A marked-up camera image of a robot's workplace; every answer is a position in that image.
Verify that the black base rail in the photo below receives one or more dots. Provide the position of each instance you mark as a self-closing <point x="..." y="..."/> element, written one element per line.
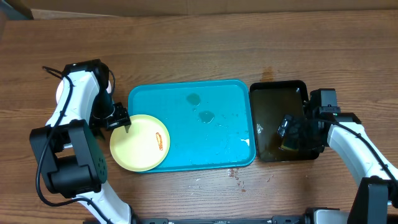
<point x="278" y="219"/>

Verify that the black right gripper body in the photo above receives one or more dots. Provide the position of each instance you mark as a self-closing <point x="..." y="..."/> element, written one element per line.
<point x="304" y="132"/>

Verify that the white plate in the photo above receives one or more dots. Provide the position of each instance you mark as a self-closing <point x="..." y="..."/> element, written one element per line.
<point x="58" y="91"/>

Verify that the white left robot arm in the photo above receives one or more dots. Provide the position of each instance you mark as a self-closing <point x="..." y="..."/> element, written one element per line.
<point x="71" y="166"/>

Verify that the dark object top left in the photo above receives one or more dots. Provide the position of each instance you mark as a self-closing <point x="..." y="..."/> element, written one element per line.
<point x="16" y="10"/>

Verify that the yellow plate with sauce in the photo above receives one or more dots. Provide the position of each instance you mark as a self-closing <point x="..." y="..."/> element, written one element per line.
<point x="142" y="146"/>

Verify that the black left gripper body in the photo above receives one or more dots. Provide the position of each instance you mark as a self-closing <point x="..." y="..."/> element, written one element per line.
<point x="119" y="118"/>

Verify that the black water tray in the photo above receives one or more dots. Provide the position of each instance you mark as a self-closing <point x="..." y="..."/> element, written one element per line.
<point x="270" y="102"/>

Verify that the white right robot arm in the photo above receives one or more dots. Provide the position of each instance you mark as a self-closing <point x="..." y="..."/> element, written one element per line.
<point x="324" y="125"/>

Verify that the teal plastic tray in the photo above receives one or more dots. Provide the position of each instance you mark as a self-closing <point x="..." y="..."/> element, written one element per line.
<point x="209" y="122"/>

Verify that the yellow green sponge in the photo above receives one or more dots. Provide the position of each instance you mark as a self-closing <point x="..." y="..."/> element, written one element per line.
<point x="290" y="145"/>

